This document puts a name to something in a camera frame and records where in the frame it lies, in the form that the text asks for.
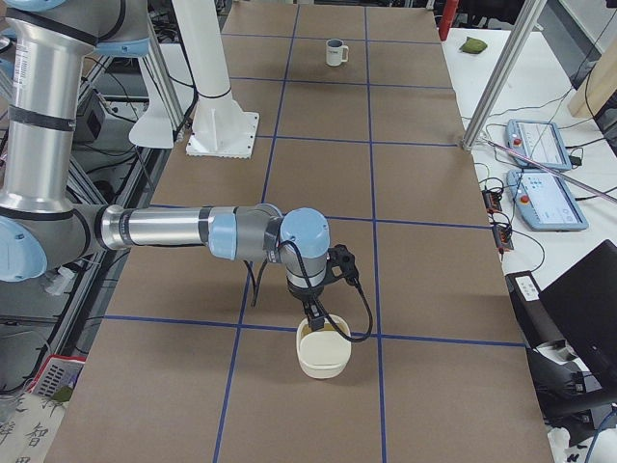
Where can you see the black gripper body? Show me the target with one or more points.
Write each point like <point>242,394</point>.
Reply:
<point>304,294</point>

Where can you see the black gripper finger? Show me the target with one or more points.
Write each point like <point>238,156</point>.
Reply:
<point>314,314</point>

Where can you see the white ribbed mug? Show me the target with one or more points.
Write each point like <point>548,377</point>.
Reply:
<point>337,53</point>

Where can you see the cream square bowl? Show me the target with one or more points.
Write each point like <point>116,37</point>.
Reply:
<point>321,354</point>

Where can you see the blue teach pendant near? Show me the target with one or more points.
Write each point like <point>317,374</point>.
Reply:
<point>544,202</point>

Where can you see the blue teach pendant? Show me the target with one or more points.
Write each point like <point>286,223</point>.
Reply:
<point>544,202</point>
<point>539,141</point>

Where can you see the white plastic basket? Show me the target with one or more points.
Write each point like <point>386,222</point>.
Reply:
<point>56,372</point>

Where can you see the black laptop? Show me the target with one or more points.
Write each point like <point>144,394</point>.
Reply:
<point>582,305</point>

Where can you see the blue teach pendant far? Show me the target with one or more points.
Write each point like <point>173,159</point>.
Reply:
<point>539,141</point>

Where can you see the green bean bag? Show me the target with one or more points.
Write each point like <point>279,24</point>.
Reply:
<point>473,46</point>

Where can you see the wooden plank stand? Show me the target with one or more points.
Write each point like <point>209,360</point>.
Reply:
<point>597,88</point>

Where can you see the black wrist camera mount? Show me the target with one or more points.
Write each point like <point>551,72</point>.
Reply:
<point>341,264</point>

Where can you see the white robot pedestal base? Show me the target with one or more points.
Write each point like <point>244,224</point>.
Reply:
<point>220,127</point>

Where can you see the aluminium frame post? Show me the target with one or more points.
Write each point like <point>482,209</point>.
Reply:
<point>508,57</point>

